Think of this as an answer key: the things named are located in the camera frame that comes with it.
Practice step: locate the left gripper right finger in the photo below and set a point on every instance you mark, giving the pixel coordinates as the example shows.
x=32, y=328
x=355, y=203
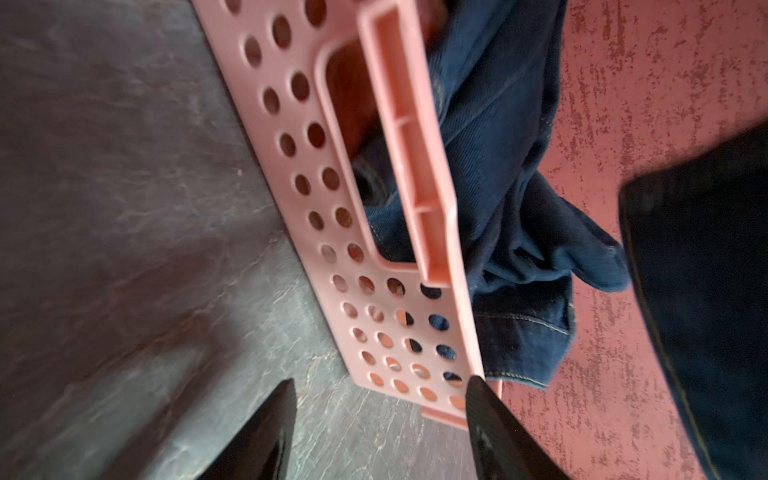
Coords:
x=502, y=447

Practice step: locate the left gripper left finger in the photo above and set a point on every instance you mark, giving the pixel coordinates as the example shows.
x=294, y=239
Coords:
x=261, y=448

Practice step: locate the dark denim button skirt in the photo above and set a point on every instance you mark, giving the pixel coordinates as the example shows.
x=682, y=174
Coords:
x=695, y=235

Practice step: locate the pink perforated plastic basket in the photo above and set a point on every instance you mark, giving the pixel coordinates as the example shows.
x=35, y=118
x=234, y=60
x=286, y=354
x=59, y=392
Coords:
x=390, y=280

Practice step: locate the denim skirt in basket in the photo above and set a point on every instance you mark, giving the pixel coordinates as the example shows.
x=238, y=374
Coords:
x=495, y=75

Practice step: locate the red cloth in basket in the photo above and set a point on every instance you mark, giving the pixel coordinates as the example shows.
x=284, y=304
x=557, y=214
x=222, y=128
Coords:
x=349, y=85

